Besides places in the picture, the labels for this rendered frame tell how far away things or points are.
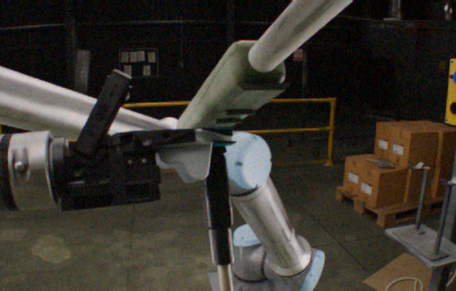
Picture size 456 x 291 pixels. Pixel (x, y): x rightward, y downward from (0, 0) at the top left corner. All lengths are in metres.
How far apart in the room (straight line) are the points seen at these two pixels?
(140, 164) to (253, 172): 0.38
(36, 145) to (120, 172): 0.10
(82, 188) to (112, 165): 0.05
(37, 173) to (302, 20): 0.30
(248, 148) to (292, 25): 0.52
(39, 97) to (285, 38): 0.44
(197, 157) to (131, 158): 0.08
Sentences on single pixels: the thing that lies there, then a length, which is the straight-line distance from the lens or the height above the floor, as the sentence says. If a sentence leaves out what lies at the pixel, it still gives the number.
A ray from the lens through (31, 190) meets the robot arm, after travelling 0.40.
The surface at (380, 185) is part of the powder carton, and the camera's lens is 3.53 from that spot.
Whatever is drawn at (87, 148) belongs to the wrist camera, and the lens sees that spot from 0.41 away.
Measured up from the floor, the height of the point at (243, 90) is 1.49.
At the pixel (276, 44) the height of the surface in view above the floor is 1.53.
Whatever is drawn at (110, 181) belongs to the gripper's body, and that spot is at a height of 1.38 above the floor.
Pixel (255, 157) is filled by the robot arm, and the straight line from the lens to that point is 0.75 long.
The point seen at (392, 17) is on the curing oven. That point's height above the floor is 2.81.
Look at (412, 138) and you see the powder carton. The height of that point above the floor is 0.81.
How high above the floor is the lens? 1.52
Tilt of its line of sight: 13 degrees down
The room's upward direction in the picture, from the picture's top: straight up
